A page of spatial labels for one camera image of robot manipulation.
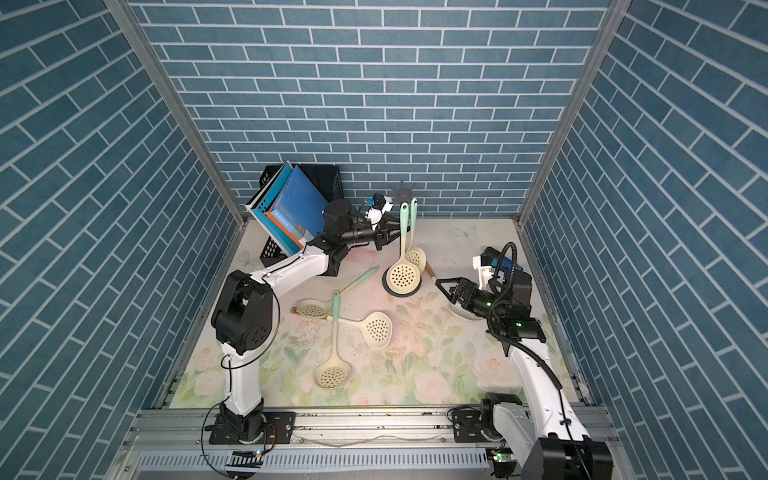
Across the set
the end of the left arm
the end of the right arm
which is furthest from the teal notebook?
the end of the right arm

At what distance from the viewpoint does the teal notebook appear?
0.86 metres

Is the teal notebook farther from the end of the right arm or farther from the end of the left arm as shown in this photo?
the end of the right arm

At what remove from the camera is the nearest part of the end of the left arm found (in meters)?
0.71
